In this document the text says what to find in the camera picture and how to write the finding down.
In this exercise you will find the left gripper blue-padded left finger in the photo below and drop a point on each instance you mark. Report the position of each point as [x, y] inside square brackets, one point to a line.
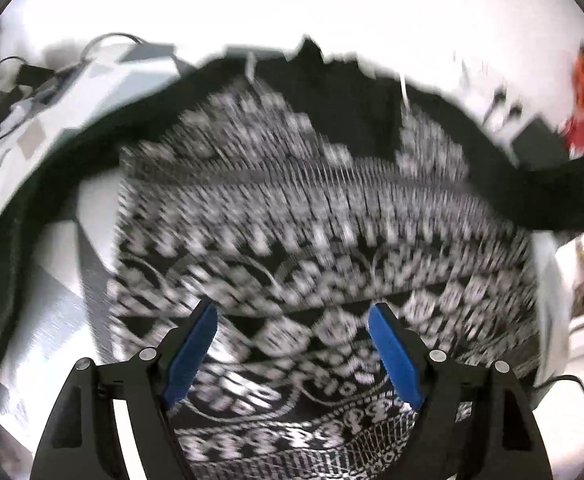
[80, 439]

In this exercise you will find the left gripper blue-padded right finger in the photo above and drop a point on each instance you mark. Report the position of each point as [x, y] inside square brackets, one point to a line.
[473, 422]

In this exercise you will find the black white patterned garment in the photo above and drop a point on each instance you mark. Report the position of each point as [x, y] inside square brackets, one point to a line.
[294, 199]

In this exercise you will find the geometric patterned bed sheet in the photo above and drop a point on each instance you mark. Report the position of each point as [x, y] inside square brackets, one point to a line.
[59, 185]

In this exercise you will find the black power adapter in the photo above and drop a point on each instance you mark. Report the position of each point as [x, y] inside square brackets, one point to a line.
[538, 147]

